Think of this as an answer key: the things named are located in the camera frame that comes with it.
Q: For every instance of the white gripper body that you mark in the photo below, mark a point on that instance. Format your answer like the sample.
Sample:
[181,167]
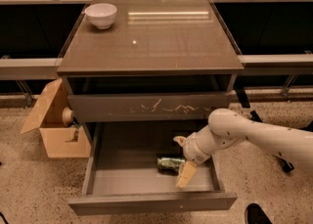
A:
[192,150]

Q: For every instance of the green soda can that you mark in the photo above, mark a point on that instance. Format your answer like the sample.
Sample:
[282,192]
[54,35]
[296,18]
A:
[169,163]

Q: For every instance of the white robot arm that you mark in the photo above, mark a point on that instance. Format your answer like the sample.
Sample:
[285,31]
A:
[226,128]

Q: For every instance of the closed grey top drawer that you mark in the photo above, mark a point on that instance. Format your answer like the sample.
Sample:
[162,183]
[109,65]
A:
[145,107]

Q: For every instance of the open grey middle drawer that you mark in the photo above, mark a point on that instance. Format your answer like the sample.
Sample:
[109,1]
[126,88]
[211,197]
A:
[122,174]

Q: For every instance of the grey drawer cabinet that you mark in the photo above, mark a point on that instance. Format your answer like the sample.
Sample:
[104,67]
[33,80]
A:
[153,47]

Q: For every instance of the black stand base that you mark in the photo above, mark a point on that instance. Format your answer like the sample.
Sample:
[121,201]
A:
[292,147]

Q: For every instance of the beige round object in box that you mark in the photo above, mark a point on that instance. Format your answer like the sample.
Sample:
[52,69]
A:
[67,117]

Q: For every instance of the cardboard box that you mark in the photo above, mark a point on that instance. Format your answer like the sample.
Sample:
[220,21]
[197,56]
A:
[46,116]

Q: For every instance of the white ceramic bowl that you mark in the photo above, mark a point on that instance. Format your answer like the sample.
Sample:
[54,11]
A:
[101,15]

